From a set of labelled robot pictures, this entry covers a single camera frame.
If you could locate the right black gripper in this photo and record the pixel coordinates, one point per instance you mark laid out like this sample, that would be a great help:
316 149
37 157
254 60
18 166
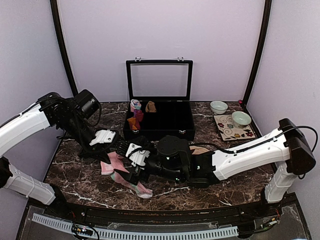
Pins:
129 177

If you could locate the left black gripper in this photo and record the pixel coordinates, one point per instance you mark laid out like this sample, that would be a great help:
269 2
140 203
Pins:
96 150

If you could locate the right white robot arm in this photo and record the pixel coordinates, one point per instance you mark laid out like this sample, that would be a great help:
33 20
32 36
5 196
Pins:
172 158

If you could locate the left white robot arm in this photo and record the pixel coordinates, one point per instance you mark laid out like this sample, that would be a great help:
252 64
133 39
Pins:
52 110

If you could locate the rolled orange sock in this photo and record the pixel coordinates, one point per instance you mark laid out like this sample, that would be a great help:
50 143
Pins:
134 123

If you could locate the rolled purple red sock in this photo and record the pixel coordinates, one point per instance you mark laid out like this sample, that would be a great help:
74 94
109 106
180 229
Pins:
138 115

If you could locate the rolled pink white sock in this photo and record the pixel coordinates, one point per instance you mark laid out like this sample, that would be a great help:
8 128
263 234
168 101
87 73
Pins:
135 105

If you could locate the rolled brown sock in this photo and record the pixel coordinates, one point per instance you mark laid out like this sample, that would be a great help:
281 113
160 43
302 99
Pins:
150 107

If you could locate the black glass-lid storage box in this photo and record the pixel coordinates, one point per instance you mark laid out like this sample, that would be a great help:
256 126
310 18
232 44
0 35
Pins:
167 83

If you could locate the striped brown beige sock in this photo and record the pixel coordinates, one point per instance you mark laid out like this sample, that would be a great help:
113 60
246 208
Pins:
198 150

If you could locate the small circuit board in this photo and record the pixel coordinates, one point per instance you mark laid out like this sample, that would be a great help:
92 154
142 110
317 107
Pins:
81 230

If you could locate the far pale green bowl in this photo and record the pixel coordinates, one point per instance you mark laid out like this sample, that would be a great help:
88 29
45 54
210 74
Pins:
218 107

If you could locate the pale green bowl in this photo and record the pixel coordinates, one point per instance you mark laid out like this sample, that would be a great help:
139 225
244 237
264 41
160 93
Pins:
240 119
218 107

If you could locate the floral square plate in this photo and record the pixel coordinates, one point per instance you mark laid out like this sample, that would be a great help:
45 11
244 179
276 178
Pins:
229 132

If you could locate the near pale green bowl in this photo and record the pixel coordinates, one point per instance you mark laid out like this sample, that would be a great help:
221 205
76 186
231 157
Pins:
240 119

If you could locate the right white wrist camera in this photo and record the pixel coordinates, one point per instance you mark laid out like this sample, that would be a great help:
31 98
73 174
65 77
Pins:
137 155

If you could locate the white slotted cable duct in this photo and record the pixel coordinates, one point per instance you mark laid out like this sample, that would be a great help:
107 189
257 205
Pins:
125 231

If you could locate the left black frame post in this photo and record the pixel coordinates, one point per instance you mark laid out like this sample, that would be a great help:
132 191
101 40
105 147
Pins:
62 46

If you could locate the black frame post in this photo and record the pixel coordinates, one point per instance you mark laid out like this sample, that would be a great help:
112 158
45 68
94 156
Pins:
259 51
62 46

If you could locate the right black frame post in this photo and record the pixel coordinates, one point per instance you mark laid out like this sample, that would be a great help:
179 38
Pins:
259 51

